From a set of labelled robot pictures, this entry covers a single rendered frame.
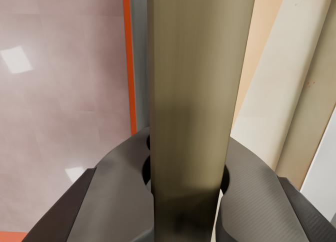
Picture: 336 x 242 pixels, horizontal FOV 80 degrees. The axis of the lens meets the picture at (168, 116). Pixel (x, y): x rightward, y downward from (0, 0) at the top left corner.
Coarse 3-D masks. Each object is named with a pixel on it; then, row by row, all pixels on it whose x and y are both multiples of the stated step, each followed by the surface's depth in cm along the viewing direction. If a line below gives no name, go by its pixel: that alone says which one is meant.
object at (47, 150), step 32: (0, 128) 19; (32, 128) 18; (64, 128) 18; (96, 128) 18; (128, 128) 18; (0, 160) 20; (32, 160) 20; (64, 160) 20; (96, 160) 20; (0, 192) 22; (32, 192) 22; (64, 192) 22; (0, 224) 25; (32, 224) 24
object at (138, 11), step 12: (132, 0) 11; (144, 0) 11; (132, 12) 11; (144, 12) 11; (132, 24) 11; (144, 24) 11; (132, 36) 11; (144, 36) 11; (132, 48) 12; (144, 48) 12; (132, 60) 12; (144, 60) 12; (144, 72) 12; (144, 84) 13; (144, 96) 13; (144, 108) 13; (144, 120) 14
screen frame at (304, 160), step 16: (320, 48) 14; (320, 64) 14; (320, 80) 14; (304, 96) 16; (320, 96) 14; (304, 112) 16; (320, 112) 14; (304, 128) 16; (320, 128) 14; (288, 144) 18; (304, 144) 16; (320, 144) 14; (288, 160) 18; (304, 160) 16; (320, 160) 15; (288, 176) 18; (304, 176) 16; (320, 176) 15; (304, 192) 16; (320, 192) 16; (320, 208) 17
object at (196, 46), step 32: (160, 0) 5; (192, 0) 5; (224, 0) 5; (160, 32) 5; (192, 32) 5; (224, 32) 5; (160, 64) 6; (192, 64) 6; (224, 64) 6; (160, 96) 6; (192, 96) 6; (224, 96) 6; (160, 128) 7; (192, 128) 7; (224, 128) 7; (160, 160) 7; (192, 160) 7; (224, 160) 8; (160, 192) 8; (192, 192) 8; (160, 224) 9; (192, 224) 9
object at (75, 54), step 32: (0, 0) 14; (32, 0) 14; (64, 0) 14; (96, 0) 14; (128, 0) 14; (0, 32) 15; (32, 32) 15; (64, 32) 15; (96, 32) 15; (128, 32) 15; (0, 64) 16; (32, 64) 16; (64, 64) 16; (96, 64) 16; (128, 64) 16; (0, 96) 17; (32, 96) 17; (64, 96) 17; (96, 96) 17; (128, 96) 17
